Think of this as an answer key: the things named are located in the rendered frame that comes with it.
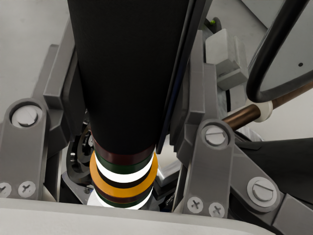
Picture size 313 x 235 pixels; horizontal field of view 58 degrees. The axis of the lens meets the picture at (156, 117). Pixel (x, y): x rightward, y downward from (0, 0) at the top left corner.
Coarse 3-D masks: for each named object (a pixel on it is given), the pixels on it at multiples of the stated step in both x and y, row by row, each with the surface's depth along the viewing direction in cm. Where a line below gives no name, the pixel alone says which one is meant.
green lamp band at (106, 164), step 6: (96, 156) 15; (150, 156) 15; (102, 162) 14; (108, 162) 14; (144, 162) 15; (108, 168) 15; (114, 168) 14; (120, 168) 14; (126, 168) 14; (132, 168) 14; (138, 168) 15
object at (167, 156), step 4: (164, 148) 22; (168, 148) 22; (172, 148) 22; (164, 152) 21; (168, 152) 21; (172, 152) 21; (176, 152) 22; (156, 156) 21; (160, 156) 21; (164, 156) 21; (168, 156) 21; (172, 156) 21; (160, 160) 21; (164, 160) 21; (168, 160) 21; (172, 160) 21; (160, 164) 21; (164, 164) 21; (168, 164) 21
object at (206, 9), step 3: (207, 0) 36; (210, 0) 41; (207, 3) 38; (210, 3) 44; (207, 6) 41; (210, 6) 49; (204, 9) 39; (207, 9) 44; (204, 12) 42; (207, 12) 47; (204, 15) 44; (201, 18) 42; (204, 18) 46; (201, 21) 44; (201, 24) 45; (198, 27) 43; (201, 27) 47
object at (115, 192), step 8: (152, 160) 18; (96, 168) 17; (152, 168) 18; (96, 176) 17; (152, 176) 18; (96, 184) 17; (104, 184) 17; (144, 184) 17; (104, 192) 17; (112, 192) 17; (120, 192) 17; (128, 192) 17; (136, 192) 17
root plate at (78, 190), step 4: (64, 172) 45; (64, 176) 45; (64, 180) 45; (68, 180) 45; (68, 184) 45; (72, 184) 45; (72, 188) 45; (76, 188) 45; (80, 188) 44; (76, 192) 45; (80, 192) 45; (76, 196) 45; (80, 196) 45; (84, 196) 45; (88, 196) 44; (80, 200) 45; (84, 200) 45; (84, 204) 45
